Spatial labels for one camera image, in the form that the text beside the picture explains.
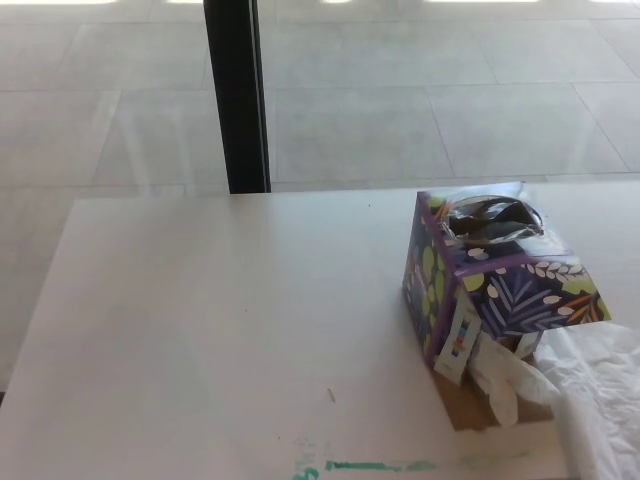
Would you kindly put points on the purple floral tissue box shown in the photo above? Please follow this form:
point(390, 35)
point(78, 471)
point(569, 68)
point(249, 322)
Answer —
point(510, 300)

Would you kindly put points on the black window frame post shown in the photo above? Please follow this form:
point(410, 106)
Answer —
point(236, 100)

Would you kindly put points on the crumpled white tissue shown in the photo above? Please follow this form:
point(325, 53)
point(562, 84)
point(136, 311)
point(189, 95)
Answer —
point(505, 385)

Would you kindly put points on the white tissue sheet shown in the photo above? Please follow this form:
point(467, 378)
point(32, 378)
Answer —
point(605, 400)

